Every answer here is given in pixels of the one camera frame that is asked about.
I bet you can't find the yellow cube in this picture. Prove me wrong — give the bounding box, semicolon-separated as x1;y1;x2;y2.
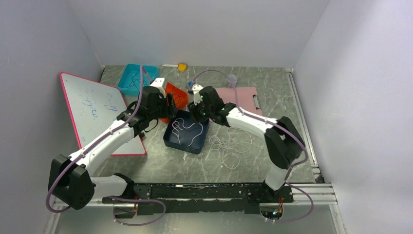
177;63;188;72

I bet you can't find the orange plastic tray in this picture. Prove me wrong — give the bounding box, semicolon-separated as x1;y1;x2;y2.
162;81;188;110

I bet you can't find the aluminium frame rail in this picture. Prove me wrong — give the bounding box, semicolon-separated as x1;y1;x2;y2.
43;182;346;234

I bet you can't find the black thin cable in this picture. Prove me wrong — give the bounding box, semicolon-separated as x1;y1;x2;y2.
127;72;150;91

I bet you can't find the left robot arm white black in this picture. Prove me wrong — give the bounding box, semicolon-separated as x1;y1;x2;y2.
45;86;178;213

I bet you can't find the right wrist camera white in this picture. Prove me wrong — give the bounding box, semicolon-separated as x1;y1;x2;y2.
188;83;203;95

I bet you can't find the whiteboard with pink frame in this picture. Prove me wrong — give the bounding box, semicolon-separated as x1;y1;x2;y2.
60;72;127;148

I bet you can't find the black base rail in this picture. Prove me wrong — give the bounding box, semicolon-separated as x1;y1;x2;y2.
102;182;294;216

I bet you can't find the pink clipboard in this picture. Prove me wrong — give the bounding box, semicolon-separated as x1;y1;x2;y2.
215;87;263;116

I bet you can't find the small clear plastic cup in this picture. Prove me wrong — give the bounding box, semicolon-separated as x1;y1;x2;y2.
226;74;238;88

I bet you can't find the dark blue plastic tray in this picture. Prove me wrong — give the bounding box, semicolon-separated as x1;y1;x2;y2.
163;110;209;155

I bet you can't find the white cable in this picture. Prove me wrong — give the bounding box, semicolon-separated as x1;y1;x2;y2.
170;117;205;148

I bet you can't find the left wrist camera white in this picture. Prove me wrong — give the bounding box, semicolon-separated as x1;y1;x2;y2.
150;78;166;97

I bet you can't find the cable bundle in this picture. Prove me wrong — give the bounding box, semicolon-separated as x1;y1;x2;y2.
208;127;253;170

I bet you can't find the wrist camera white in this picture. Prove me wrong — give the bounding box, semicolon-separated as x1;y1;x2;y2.
150;78;166;97
188;83;203;95

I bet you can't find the teal plastic tray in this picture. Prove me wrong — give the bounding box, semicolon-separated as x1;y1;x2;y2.
117;64;159;97

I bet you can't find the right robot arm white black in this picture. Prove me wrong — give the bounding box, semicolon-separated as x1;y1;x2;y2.
188;84;305;202

